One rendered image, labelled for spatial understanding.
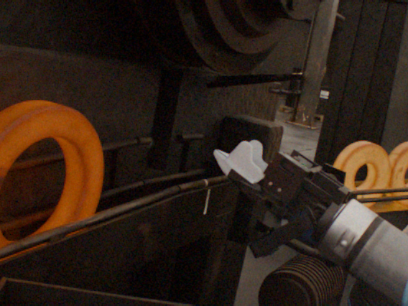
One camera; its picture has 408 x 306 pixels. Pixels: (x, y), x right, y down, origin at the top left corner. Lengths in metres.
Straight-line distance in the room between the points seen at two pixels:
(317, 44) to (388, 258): 9.06
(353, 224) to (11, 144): 0.45
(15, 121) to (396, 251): 0.49
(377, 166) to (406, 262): 0.55
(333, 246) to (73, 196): 0.35
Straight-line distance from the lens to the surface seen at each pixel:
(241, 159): 0.80
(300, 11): 0.80
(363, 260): 0.74
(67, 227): 0.60
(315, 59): 9.71
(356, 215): 0.74
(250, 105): 1.14
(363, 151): 1.22
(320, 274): 1.11
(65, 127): 0.56
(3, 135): 0.51
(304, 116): 9.73
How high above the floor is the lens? 0.90
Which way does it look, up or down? 10 degrees down
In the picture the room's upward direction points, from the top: 11 degrees clockwise
